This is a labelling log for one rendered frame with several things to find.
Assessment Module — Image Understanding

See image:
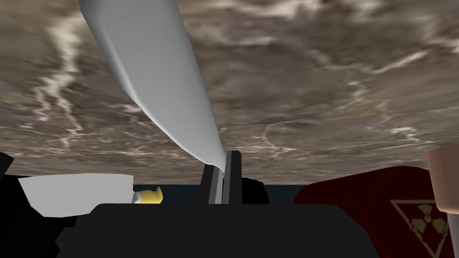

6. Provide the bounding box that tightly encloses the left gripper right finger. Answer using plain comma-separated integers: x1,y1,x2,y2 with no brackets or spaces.
221,150,243,205

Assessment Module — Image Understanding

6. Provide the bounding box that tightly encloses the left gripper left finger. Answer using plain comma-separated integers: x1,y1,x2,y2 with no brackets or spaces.
198,163,225,205

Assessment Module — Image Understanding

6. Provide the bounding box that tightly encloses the small yellow object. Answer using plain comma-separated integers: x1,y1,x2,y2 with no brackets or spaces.
132,186,164,205

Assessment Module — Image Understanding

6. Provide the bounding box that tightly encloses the dark red book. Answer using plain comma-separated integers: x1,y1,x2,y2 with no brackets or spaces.
293,166,459,258

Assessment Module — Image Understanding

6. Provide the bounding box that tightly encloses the white angular block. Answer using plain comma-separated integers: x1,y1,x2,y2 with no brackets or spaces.
17,173,134,219

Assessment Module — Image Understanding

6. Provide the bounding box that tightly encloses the pale brown handled utensil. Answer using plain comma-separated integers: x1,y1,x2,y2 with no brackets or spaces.
426,144,459,258

